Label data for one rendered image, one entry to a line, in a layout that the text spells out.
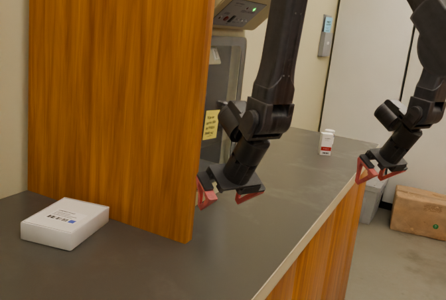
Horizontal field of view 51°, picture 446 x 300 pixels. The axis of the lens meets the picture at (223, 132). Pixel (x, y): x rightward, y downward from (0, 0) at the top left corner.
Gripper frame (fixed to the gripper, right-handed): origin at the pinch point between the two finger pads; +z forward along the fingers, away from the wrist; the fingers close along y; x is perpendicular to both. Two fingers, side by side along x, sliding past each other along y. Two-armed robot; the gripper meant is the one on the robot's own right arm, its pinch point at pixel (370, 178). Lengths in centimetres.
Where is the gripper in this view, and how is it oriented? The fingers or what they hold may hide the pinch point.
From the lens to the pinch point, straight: 135.5
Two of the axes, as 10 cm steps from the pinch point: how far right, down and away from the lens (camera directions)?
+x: 4.3, 6.9, -5.8
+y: -8.3, 0.5, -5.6
